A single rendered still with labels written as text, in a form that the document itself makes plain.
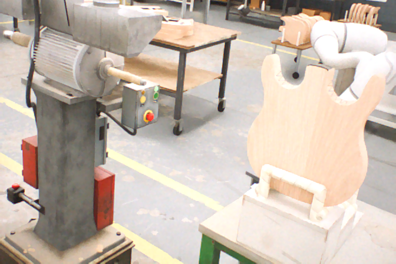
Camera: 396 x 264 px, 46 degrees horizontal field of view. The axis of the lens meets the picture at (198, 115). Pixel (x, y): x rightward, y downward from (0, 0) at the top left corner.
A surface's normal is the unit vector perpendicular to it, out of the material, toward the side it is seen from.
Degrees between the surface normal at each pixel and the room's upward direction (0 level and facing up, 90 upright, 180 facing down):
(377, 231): 0
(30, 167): 90
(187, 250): 0
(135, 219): 0
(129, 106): 90
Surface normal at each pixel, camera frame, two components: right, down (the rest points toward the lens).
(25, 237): -0.15, -0.76
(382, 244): 0.10, -0.93
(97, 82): 0.72, 0.42
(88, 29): -0.61, 0.23
